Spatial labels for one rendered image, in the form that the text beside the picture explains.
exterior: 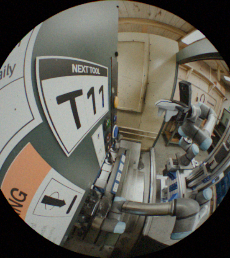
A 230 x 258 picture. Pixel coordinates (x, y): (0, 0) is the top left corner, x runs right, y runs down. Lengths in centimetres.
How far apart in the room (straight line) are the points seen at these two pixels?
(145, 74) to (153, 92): 21
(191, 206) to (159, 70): 100
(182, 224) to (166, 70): 109
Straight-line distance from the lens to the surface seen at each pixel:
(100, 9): 15
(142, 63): 89
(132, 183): 100
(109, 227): 45
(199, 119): 84
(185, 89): 31
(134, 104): 89
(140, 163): 122
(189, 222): 43
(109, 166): 52
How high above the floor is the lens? 168
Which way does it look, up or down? 36 degrees down
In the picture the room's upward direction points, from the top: 1 degrees clockwise
